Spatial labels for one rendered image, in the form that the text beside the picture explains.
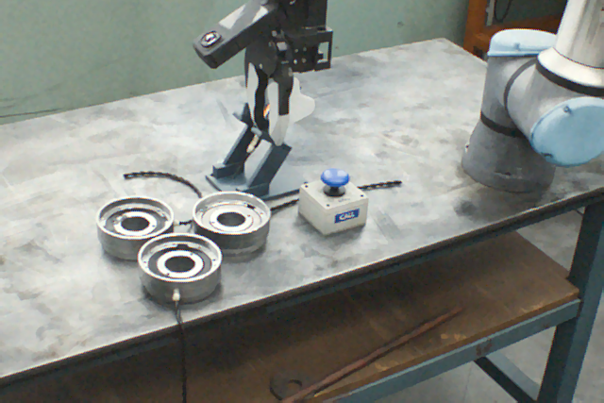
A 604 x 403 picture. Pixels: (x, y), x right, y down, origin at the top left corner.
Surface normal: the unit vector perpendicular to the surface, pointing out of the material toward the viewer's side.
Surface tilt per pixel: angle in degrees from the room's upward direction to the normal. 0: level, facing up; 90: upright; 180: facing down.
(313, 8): 90
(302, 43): 90
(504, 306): 0
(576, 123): 97
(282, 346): 0
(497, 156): 72
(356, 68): 0
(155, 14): 90
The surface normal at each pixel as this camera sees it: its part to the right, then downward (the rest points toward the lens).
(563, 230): 0.06, -0.87
